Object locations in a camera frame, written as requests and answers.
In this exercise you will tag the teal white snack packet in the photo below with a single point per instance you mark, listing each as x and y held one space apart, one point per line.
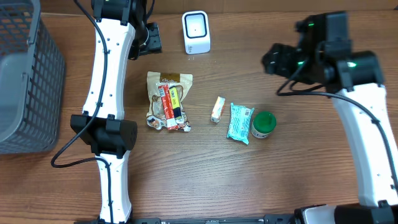
239 124

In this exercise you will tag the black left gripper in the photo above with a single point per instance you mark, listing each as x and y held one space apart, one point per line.
153 44

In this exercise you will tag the beige snack bag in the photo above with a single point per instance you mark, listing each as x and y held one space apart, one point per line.
156 116

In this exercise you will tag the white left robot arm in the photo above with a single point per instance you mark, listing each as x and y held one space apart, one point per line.
122 33

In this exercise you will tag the green lid jar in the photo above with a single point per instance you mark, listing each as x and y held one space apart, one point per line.
263 124

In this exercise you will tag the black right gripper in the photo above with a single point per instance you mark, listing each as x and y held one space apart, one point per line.
278 60

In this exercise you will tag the white barcode scanner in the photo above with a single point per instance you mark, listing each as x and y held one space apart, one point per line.
196 32

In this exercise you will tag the red snack bar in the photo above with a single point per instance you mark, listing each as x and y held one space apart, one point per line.
168 110

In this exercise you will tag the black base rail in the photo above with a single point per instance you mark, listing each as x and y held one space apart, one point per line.
267 219

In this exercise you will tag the grey plastic mesh basket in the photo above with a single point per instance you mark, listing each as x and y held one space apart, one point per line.
32 80

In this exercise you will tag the yellow black tube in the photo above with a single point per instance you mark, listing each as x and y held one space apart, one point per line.
176 104

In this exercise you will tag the orange white small packet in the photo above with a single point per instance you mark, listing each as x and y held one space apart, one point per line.
217 110

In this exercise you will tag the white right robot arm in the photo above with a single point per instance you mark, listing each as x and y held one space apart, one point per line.
323 63

